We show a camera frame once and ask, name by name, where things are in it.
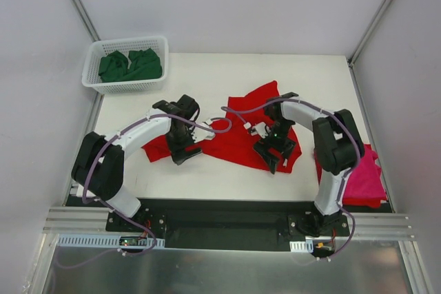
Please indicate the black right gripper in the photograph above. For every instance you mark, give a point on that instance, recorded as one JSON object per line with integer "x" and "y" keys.
{"x": 274, "y": 146}

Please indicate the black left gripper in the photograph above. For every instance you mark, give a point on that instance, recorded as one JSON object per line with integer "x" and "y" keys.
{"x": 186, "y": 153}

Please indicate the red t shirt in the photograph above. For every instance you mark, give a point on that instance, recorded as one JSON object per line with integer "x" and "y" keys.
{"x": 236, "y": 145}
{"x": 331, "y": 189}

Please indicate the white plastic basket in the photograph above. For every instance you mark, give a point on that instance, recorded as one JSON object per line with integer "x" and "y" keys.
{"x": 99, "y": 49}

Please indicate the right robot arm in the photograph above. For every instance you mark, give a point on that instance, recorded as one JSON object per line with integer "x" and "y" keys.
{"x": 338, "y": 150}

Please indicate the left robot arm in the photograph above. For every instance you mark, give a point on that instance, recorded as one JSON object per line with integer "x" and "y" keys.
{"x": 99, "y": 165}

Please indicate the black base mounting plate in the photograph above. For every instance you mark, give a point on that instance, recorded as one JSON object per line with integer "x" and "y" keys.
{"x": 233, "y": 225}

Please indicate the folded red t shirt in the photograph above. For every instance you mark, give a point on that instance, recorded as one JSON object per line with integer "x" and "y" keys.
{"x": 331, "y": 189}

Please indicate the folded pink t shirt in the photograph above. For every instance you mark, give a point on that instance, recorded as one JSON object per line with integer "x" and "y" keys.
{"x": 364, "y": 187}

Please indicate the green t shirt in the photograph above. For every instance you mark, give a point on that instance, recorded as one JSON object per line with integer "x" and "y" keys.
{"x": 139, "y": 65}

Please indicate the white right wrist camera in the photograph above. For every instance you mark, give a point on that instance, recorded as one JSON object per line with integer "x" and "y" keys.
{"x": 261, "y": 129}

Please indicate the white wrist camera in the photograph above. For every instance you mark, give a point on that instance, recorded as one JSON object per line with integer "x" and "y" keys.
{"x": 203, "y": 131}
{"x": 261, "y": 129}

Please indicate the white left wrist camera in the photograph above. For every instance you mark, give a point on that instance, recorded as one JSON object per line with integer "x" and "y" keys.
{"x": 203, "y": 131}

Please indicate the right white cable duct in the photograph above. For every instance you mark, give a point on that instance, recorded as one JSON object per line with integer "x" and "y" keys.
{"x": 306, "y": 246}

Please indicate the white cable duct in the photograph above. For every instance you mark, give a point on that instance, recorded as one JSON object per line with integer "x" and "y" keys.
{"x": 109, "y": 241}
{"x": 306, "y": 246}

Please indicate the aluminium front rail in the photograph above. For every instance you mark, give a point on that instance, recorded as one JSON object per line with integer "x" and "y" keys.
{"x": 77, "y": 217}

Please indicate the left white cable duct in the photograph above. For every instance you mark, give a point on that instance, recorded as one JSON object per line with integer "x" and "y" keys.
{"x": 109, "y": 241}

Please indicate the left aluminium frame post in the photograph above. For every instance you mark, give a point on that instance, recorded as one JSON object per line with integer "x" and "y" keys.
{"x": 86, "y": 20}

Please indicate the aluminium frame post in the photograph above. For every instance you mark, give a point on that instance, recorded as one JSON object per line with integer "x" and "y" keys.
{"x": 86, "y": 20}
{"x": 368, "y": 33}

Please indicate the right aluminium frame post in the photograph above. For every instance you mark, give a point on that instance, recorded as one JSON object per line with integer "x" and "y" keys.
{"x": 368, "y": 33}

